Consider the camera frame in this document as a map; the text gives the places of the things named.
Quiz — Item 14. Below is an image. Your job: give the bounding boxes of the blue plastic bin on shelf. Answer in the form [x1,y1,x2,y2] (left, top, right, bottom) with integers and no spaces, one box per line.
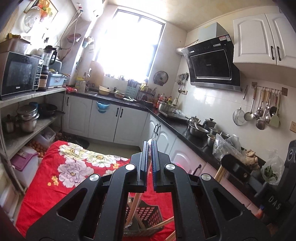
[47,73,66,88]

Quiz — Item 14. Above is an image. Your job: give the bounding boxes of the clear plastic bag on counter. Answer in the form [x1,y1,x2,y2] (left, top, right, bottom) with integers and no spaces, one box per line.
[212,134,246,162]

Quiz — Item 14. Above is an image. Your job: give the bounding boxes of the white upper wall cabinet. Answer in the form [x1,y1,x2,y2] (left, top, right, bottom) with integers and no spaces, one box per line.
[233,14,295,69]

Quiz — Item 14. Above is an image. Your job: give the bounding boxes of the white lower kitchen cabinets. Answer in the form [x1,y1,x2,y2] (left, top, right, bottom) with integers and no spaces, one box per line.
[62,93,260,216]

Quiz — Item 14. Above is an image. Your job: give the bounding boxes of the hanging wire skimmer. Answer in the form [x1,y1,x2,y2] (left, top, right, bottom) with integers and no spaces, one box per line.
[232,108,245,126]

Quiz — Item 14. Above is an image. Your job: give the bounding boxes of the fruit picture on wall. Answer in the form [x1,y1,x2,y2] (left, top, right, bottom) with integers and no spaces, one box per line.
[23,0,58,22]

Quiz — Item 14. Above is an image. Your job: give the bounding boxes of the black microwave oven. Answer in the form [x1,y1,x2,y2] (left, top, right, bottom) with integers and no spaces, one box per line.
[1,51,43,100]

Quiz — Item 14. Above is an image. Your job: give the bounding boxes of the black plastic utensil basket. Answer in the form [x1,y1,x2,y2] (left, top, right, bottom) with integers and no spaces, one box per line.
[123,200,164,237]

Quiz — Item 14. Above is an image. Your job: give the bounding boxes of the black range hood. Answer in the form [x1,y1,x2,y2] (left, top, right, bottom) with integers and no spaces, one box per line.
[181,22,241,92]

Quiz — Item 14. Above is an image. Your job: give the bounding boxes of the hanging steel ladle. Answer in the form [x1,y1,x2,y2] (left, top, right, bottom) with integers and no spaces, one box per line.
[244,86,257,121]

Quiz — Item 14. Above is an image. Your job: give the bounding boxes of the steel bowl on counter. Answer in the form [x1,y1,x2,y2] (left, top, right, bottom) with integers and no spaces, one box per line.
[188,123,209,138]

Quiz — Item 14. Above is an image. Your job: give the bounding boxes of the small white desk fan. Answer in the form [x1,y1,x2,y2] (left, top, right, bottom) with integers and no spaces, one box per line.
[23,6,41,33]

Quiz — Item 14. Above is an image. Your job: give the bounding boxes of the wooden chopsticks pair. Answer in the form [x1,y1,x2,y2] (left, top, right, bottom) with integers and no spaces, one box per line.
[124,159,152,229]

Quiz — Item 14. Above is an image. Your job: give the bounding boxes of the stainless steel pot on shelf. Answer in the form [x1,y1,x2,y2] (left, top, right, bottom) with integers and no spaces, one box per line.
[16,104,40,133]

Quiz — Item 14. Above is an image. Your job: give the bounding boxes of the blue bag on cabinet door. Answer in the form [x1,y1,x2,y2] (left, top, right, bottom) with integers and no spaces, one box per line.
[96,101,110,113]

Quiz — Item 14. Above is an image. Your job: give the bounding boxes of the wall mounted round fan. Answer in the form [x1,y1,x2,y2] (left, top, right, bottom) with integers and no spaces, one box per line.
[153,71,169,86]

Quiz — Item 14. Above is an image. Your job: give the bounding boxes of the red floral tablecloth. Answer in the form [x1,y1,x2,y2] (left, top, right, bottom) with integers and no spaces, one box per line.
[14,139,176,241]

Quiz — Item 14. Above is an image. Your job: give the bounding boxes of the white water heater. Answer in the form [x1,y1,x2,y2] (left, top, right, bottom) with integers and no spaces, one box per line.
[72,0,105,22]

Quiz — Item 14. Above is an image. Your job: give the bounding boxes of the blender with black base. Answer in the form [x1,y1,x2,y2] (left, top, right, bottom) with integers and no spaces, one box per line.
[38,45,58,91]

